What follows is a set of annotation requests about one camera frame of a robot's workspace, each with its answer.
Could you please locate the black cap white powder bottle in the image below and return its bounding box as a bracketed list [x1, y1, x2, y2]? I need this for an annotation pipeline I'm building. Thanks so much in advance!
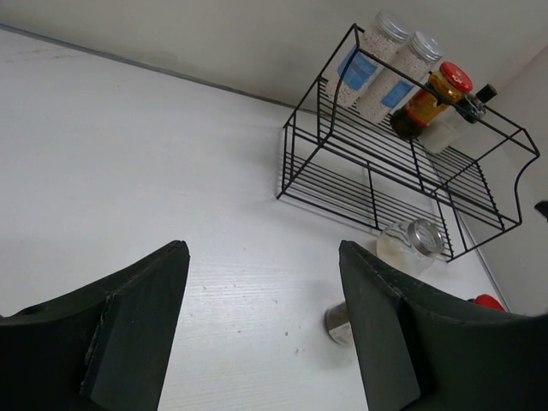
[419, 84, 498, 154]

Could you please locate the black wire rack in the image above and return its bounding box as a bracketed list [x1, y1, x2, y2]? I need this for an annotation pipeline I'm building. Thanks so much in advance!
[275, 22, 539, 263]

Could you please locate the open clear glass jar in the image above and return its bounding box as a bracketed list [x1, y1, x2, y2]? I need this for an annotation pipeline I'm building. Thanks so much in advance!
[376, 218, 444, 277]

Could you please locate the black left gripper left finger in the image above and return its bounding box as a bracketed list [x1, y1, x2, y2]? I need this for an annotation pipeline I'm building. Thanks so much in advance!
[1, 241, 190, 410]

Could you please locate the red lid sauce jar front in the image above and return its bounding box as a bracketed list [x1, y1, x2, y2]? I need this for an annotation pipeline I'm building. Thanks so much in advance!
[468, 294, 506, 312]

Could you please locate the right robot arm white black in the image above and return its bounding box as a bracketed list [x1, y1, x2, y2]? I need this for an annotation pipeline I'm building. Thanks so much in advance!
[534, 200, 548, 220]

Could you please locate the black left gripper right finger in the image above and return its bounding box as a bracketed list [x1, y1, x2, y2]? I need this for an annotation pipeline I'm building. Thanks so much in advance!
[338, 241, 547, 410]

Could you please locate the tall jar blue label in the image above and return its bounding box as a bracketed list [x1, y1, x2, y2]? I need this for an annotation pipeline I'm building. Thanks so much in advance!
[356, 31, 443, 123]
[325, 10, 410, 108]

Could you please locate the silver lid jar left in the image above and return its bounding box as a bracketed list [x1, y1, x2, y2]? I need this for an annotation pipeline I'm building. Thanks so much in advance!
[324, 302, 354, 346]

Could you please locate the red lid dark sauce jar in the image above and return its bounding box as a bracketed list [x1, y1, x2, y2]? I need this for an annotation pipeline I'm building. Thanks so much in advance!
[390, 62, 474, 140]

